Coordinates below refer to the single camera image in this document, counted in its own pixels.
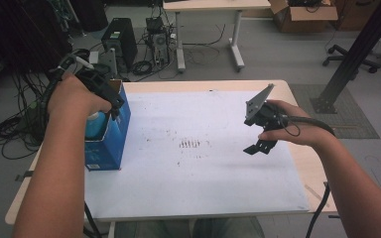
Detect left hand-held gripper cable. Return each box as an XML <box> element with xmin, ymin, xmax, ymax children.
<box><xmin>39</xmin><ymin>54</ymin><xmax>103</xmax><ymax>238</ymax></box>

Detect grey floor mat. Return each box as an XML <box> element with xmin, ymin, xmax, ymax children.
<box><xmin>289</xmin><ymin>82</ymin><xmax>381</xmax><ymax>140</ymax></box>

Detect coiled black cable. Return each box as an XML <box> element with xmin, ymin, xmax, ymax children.
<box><xmin>131</xmin><ymin>59</ymin><xmax>154</xmax><ymax>76</ymax></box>
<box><xmin>69</xmin><ymin>48</ymin><xmax>91</xmax><ymax>61</ymax></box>

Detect black computer tower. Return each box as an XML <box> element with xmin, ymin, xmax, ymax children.
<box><xmin>100</xmin><ymin>18</ymin><xmax>139</xmax><ymax>72</ymax></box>

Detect closed brown cardboard box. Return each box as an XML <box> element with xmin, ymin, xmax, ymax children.
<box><xmin>330</xmin><ymin>0</ymin><xmax>381</xmax><ymax>33</ymax></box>

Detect bundle of black floor cables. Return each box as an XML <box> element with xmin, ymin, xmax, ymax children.
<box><xmin>0</xmin><ymin>72</ymin><xmax>53</xmax><ymax>161</ymax></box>

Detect black curtain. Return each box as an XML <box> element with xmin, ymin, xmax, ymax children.
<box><xmin>0</xmin><ymin>0</ymin><xmax>73</xmax><ymax>97</ymax></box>

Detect hand-held gripper cable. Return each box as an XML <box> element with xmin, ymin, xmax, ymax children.
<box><xmin>39</xmin><ymin>54</ymin><xmax>103</xmax><ymax>238</ymax></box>
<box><xmin>277</xmin><ymin>113</ymin><xmax>336</xmax><ymax>238</ymax></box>

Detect right hand-held gripper cable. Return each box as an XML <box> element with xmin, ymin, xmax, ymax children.
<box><xmin>277</xmin><ymin>113</ymin><xmax>336</xmax><ymax>238</ymax></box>

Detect blue cardboard box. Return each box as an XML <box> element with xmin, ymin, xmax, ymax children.
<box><xmin>83</xmin><ymin>78</ymin><xmax>132</xmax><ymax>172</ymax></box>

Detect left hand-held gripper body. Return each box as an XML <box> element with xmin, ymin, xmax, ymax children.
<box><xmin>74</xmin><ymin>48</ymin><xmax>127</xmax><ymax>109</ymax></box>

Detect black tape strip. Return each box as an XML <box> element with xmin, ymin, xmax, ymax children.
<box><xmin>14</xmin><ymin>170</ymin><xmax>35</xmax><ymax>182</ymax></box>

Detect black office chair base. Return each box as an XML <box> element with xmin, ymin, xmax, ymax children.
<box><xmin>321</xmin><ymin>44</ymin><xmax>381</xmax><ymax>74</ymax></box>

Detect white power supply unit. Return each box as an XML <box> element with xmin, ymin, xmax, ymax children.
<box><xmin>88</xmin><ymin>51</ymin><xmax>101</xmax><ymax>65</ymax></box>

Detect blue bottle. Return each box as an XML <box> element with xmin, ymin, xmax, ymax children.
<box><xmin>84</xmin><ymin>111</ymin><xmax>109</xmax><ymax>140</ymax></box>

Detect small open computer case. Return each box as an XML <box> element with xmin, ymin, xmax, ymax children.
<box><xmin>145</xmin><ymin>16</ymin><xmax>172</xmax><ymax>67</ymax></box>

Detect person's right hand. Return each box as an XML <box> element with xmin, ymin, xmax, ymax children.
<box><xmin>258</xmin><ymin>99</ymin><xmax>327</xmax><ymax>147</ymax></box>

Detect white desk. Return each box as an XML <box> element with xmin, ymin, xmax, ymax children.
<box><xmin>162</xmin><ymin>0</ymin><xmax>272</xmax><ymax>73</ymax></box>

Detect person's left hand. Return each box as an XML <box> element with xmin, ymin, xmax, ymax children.
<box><xmin>48</xmin><ymin>75</ymin><xmax>113</xmax><ymax>124</ymax></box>

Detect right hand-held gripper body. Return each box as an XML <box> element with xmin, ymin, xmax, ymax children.
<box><xmin>243</xmin><ymin>82</ymin><xmax>290</xmax><ymax>132</ymax></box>

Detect white table mat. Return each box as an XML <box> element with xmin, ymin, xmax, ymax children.
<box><xmin>83</xmin><ymin>90</ymin><xmax>311</xmax><ymax>221</ymax></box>

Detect light wooden table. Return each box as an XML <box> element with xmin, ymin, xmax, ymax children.
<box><xmin>4</xmin><ymin>78</ymin><xmax>338</xmax><ymax>226</ymax></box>

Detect open brown cardboard box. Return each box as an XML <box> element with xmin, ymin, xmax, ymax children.
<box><xmin>268</xmin><ymin>0</ymin><xmax>339</xmax><ymax>34</ymax></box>

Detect black metal stand post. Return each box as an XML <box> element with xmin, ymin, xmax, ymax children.
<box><xmin>310</xmin><ymin>0</ymin><xmax>381</xmax><ymax>115</ymax></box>

